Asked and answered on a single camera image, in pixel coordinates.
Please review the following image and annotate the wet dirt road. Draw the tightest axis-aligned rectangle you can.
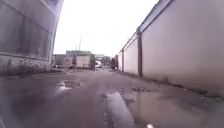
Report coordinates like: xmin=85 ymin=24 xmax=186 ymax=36
xmin=0 ymin=68 xmax=224 ymax=128

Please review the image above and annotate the low building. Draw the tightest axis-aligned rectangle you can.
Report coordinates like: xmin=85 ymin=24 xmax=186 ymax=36
xmin=53 ymin=49 xmax=97 ymax=70

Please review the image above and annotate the puddle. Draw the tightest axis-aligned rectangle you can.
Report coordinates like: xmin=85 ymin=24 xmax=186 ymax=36
xmin=57 ymin=79 xmax=82 ymax=92
xmin=103 ymin=90 xmax=136 ymax=128

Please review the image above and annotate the large grey concrete building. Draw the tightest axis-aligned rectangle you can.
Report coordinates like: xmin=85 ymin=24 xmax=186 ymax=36
xmin=0 ymin=0 xmax=65 ymax=76

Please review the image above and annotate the long pale wall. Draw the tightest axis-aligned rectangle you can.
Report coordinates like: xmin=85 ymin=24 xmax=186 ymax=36
xmin=117 ymin=0 xmax=224 ymax=98

